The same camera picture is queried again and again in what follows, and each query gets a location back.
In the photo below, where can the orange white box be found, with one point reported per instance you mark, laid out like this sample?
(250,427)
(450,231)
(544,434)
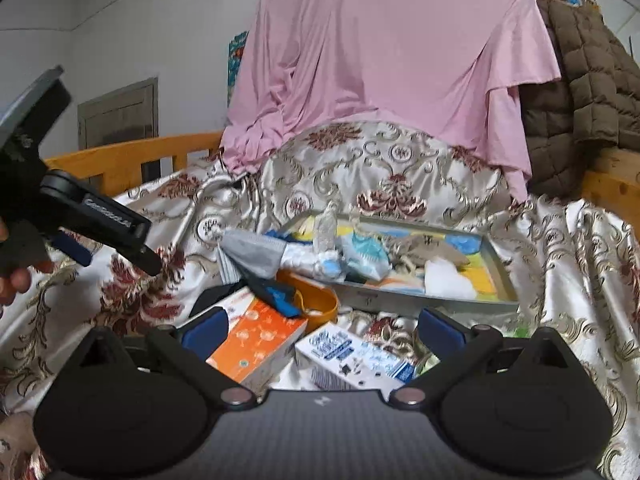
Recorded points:
(255,340)

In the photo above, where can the teal patterned wall poster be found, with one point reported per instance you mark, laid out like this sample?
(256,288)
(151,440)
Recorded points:
(236,60)

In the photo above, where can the white cloth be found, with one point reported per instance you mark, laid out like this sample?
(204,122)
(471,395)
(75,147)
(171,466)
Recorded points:
(450,280)

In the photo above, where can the black blue sock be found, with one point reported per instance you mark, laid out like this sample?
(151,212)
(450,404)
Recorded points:
(272,292)

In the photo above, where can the orange yellow towel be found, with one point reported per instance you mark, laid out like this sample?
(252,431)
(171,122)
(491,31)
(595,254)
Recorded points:
(487,280)

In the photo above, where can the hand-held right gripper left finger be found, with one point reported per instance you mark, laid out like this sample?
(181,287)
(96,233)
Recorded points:
(205,332)

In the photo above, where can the person's left hand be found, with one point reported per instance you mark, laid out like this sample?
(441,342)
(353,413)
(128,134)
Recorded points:
(22,252)

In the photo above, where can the wooden bed rail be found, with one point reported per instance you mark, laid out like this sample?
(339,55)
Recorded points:
(125,157)
(610,192)

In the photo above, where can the metal tray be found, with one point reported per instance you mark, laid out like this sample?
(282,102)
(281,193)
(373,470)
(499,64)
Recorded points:
(400,300)

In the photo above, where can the grey door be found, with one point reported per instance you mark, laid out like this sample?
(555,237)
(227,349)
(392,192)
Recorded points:
(120,115)

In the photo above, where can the light blue white sock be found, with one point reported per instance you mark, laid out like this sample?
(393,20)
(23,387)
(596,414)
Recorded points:
(367,255)

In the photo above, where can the blue white carton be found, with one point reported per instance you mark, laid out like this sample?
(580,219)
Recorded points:
(350,355)

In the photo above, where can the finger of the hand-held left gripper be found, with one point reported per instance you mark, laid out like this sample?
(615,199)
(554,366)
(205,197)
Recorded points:
(75,251)
(107,217)

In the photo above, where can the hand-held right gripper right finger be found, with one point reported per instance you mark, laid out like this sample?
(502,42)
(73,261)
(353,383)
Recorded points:
(440,332)

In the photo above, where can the orange bowl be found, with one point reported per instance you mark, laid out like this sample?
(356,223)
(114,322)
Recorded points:
(322,305)

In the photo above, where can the pink hanging sheet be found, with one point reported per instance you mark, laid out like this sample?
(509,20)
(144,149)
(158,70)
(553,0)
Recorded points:
(400,60)

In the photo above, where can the floral satin blanket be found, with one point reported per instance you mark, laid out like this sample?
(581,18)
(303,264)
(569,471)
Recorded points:
(575,270)

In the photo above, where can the brown quilted jacket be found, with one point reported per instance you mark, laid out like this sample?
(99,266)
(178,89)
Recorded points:
(590,85)

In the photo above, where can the grey sock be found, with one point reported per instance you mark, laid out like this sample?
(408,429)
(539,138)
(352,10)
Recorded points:
(255,252)

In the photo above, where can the yellow cartoon towel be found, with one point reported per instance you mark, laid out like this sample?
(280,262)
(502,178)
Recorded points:
(307,232)

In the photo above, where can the clear plastic bottle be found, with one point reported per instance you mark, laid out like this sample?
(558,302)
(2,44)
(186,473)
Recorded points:
(327,230)

